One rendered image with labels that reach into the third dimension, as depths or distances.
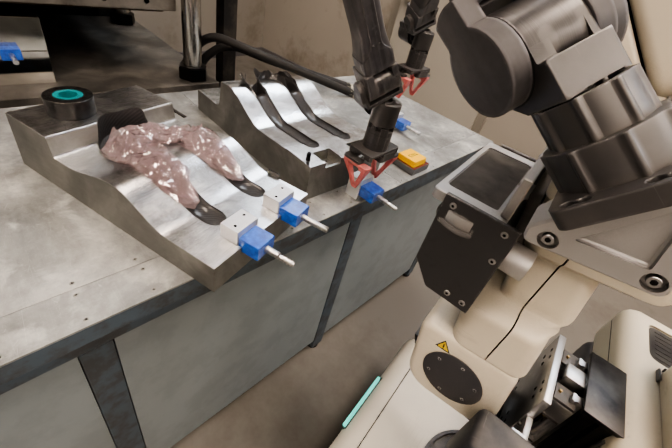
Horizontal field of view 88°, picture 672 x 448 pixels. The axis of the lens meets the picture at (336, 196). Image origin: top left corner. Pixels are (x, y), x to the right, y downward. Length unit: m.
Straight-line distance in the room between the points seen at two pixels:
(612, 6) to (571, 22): 0.03
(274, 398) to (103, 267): 0.88
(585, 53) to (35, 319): 0.66
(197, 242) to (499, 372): 0.51
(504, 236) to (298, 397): 1.07
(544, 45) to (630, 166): 0.10
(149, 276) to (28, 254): 0.18
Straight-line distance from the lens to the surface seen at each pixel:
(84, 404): 0.85
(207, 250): 0.58
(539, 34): 0.30
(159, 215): 0.63
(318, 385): 1.42
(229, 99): 0.96
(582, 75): 0.30
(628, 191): 0.28
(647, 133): 0.30
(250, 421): 1.36
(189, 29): 1.34
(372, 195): 0.79
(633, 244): 0.34
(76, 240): 0.71
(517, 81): 0.29
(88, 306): 0.62
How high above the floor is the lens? 1.27
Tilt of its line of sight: 35 degrees down
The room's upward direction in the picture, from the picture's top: 15 degrees clockwise
